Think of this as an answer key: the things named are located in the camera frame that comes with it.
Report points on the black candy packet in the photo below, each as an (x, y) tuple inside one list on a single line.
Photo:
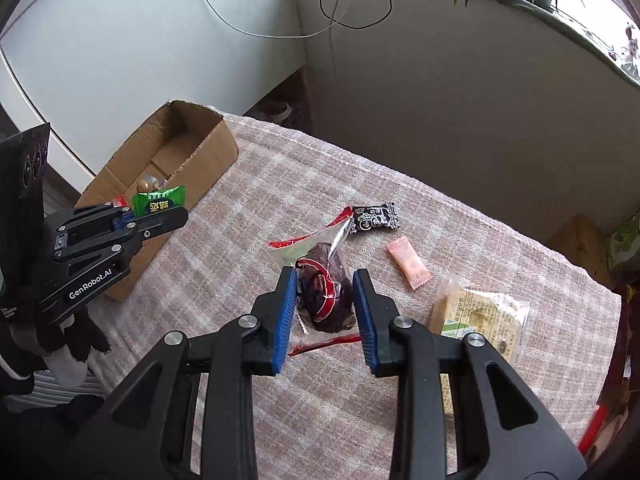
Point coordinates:
[(374, 217)]

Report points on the plaid tablecloth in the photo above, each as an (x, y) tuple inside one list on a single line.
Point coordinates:
[(450, 210)]

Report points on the pink candy packet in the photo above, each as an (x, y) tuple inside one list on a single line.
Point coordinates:
[(407, 262)]

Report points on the green patterned bag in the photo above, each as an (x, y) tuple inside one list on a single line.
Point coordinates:
[(622, 245)]

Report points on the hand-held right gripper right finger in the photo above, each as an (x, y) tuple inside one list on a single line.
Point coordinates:
[(364, 320)]

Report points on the brown cardboard box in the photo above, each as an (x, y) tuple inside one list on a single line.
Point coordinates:
[(580, 245)]

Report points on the small figurine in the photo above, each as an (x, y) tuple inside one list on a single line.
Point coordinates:
[(631, 45)]

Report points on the white wardrobe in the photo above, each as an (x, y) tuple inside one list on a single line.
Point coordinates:
[(150, 35)]

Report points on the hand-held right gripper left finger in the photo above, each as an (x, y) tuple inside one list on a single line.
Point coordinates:
[(282, 320)]

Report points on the green candy packet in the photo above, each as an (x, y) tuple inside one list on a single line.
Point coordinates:
[(157, 202)]

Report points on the clear red-edged date packet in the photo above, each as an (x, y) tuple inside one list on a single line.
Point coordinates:
[(325, 305), (336, 236)]

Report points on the dark clutter pile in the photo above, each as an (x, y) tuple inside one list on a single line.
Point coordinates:
[(620, 350)]

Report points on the person's left hand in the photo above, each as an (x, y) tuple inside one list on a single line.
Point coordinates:
[(75, 340)]

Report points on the red box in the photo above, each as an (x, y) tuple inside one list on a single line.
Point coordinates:
[(594, 427)]

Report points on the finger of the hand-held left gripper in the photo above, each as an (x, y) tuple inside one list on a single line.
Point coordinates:
[(85, 217), (160, 220)]

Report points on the clear-wrapped bread packet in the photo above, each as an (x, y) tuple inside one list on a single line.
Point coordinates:
[(480, 315)]

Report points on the grey bowl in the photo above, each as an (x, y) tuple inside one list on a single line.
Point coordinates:
[(280, 112)]

